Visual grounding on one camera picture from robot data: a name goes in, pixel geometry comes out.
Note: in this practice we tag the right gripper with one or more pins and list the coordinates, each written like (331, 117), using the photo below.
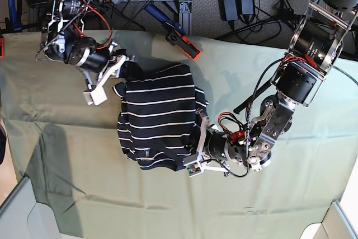
(87, 57)

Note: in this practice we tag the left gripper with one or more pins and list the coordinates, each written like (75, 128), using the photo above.
(220, 144)

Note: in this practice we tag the navy white striped T-shirt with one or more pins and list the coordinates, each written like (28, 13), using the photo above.
(158, 125)

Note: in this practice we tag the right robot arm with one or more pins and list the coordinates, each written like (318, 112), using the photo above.
(64, 40)

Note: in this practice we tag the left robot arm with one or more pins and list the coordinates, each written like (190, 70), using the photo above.
(247, 135)

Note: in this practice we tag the red black blue clamp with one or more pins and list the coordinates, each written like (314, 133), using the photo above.
(175, 33)

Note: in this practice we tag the green table cloth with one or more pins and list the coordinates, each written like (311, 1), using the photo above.
(72, 155)

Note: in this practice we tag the blue clamp at left edge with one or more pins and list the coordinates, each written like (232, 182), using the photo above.
(13, 22)

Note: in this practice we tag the black tripod stand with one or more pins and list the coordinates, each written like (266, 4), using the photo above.
(268, 21)

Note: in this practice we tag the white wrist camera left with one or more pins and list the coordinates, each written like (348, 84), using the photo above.
(192, 165)

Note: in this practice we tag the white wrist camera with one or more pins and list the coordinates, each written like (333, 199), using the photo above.
(192, 165)
(94, 95)

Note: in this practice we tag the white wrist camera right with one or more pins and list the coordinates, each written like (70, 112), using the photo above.
(94, 95)

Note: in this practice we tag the aluminium table frame rail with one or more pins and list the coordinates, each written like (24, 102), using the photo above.
(184, 10)

